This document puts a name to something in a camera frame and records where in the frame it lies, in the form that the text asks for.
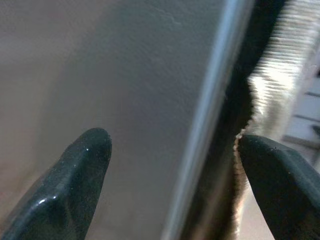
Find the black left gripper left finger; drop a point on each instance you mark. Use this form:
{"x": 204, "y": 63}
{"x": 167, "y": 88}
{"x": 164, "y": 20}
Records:
{"x": 70, "y": 180}

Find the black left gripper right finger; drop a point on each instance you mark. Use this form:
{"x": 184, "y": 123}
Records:
{"x": 282, "y": 190}

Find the grey fridge door white inside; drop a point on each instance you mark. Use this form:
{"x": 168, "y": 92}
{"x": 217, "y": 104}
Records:
{"x": 125, "y": 75}

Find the beige ribbed panel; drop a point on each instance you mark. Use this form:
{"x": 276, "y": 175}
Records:
{"x": 277, "y": 60}

